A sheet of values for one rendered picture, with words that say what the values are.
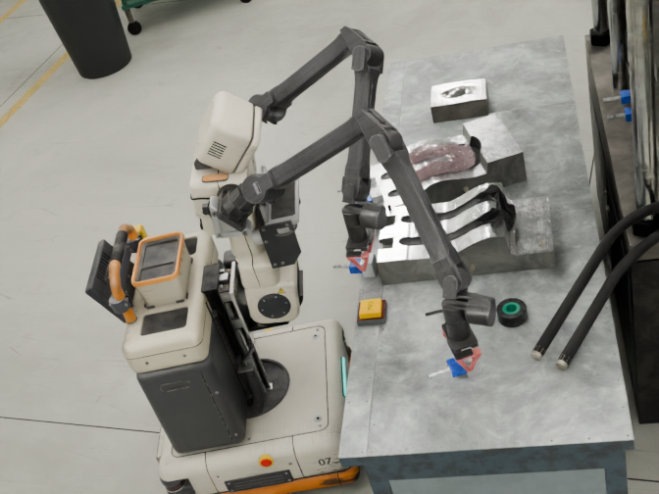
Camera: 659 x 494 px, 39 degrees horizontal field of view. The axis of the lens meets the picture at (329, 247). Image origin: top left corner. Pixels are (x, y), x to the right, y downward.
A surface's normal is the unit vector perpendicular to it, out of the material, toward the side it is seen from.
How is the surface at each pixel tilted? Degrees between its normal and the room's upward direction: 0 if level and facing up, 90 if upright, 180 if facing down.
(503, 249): 90
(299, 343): 0
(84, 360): 0
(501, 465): 90
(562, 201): 0
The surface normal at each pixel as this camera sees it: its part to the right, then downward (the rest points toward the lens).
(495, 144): -0.23, -0.77
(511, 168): 0.18, 0.58
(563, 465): -0.11, 0.64
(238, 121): 0.48, -0.70
